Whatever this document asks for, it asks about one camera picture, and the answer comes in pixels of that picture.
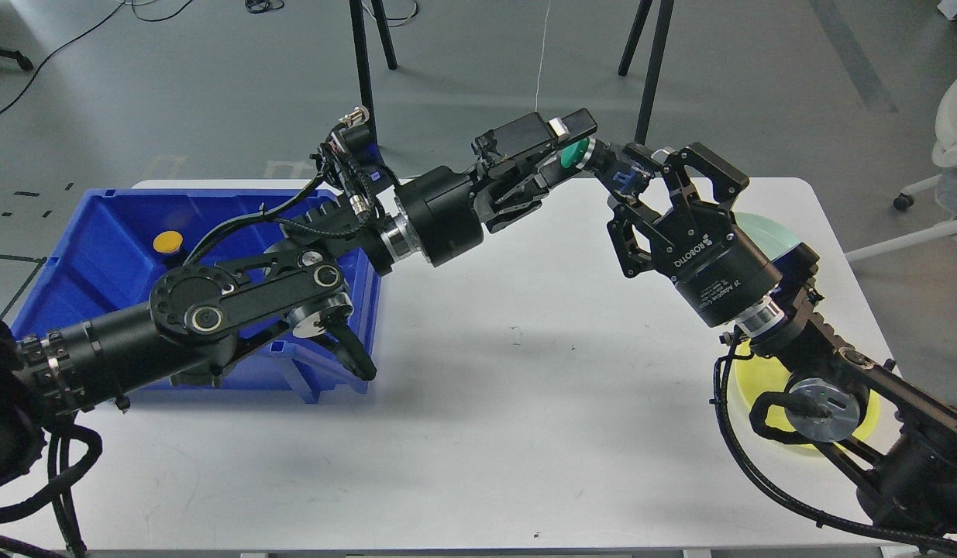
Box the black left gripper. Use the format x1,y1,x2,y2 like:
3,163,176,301
394,108,598,267

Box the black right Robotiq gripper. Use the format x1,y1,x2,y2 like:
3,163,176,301
594,142,783,328

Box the green push button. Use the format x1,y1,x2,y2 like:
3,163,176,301
559,137,654,198

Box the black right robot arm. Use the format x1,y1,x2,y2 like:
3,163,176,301
562,139,957,557

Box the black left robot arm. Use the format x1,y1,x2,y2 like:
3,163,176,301
0,106,597,556

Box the light green plate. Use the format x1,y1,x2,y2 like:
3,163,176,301
734,212,803,261

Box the yellow plate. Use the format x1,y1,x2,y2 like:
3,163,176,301
729,340,882,459

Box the yellow push button back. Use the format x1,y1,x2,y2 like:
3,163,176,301
152,230,187,261

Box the black tripod legs right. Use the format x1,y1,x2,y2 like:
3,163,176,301
617,1,676,143

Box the black tripod legs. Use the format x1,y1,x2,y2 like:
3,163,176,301
617,1,676,143
348,0,398,144

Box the black tripod legs left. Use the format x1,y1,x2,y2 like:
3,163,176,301
348,0,398,144

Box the white office chair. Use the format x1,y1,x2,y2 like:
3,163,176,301
845,78,957,262

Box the blue plastic bin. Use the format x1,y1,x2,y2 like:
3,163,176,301
11,188,370,404

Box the white cable with plug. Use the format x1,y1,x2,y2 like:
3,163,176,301
534,0,553,113

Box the black floor cable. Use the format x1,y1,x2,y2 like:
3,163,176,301
0,0,192,126

